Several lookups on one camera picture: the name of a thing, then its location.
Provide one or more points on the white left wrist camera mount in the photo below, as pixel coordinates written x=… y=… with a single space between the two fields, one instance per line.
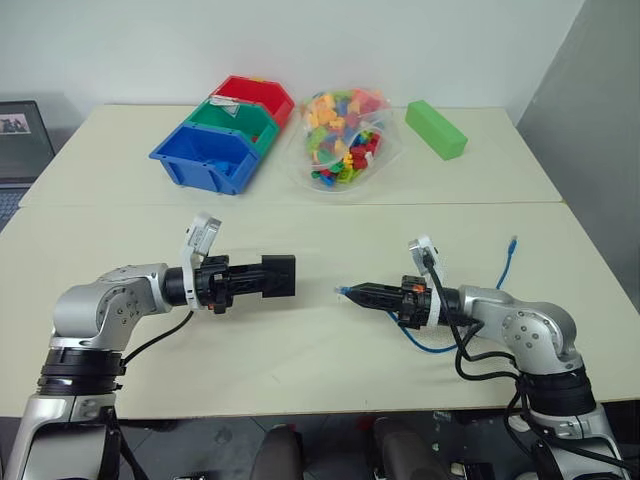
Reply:
x=202 y=235

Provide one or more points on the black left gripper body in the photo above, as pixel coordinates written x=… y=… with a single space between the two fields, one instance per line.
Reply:
x=215 y=285

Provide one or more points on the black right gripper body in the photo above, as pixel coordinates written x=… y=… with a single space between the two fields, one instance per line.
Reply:
x=412 y=302

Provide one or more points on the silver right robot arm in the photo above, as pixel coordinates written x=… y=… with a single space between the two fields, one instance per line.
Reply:
x=540 y=330

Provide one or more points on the white packet in bin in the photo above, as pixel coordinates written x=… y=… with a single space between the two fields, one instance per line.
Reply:
x=225 y=106

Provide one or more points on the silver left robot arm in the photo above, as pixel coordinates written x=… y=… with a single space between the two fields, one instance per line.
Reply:
x=85 y=310

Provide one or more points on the dark rounded shape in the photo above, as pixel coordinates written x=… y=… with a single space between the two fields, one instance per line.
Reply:
x=405 y=450
x=282 y=452

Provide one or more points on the small black box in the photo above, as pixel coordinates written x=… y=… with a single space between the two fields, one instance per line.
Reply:
x=280 y=277

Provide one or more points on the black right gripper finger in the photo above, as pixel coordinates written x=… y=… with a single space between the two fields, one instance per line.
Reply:
x=380 y=302
x=377 y=290

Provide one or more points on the clear bag of toy bricks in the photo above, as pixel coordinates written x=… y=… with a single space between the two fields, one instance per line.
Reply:
x=345 y=135

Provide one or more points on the dark laptop computer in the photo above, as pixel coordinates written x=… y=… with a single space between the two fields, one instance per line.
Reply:
x=20 y=145

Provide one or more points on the blue toy pieces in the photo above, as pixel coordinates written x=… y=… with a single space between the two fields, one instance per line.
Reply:
x=222 y=166

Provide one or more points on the green plastic storage bin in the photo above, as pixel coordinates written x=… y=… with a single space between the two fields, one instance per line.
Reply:
x=230 y=122

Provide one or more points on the blue plastic storage bin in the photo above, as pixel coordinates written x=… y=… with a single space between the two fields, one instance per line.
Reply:
x=195 y=150

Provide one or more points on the red plastic storage bin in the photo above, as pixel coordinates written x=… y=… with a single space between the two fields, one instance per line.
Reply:
x=255 y=95

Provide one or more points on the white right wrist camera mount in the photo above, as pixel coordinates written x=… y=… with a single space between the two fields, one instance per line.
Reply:
x=419 y=247

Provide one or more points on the green rectangular block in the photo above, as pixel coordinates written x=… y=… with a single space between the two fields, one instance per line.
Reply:
x=435 y=130

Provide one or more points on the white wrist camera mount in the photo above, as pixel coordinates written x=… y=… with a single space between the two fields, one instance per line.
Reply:
x=202 y=235
x=419 y=247

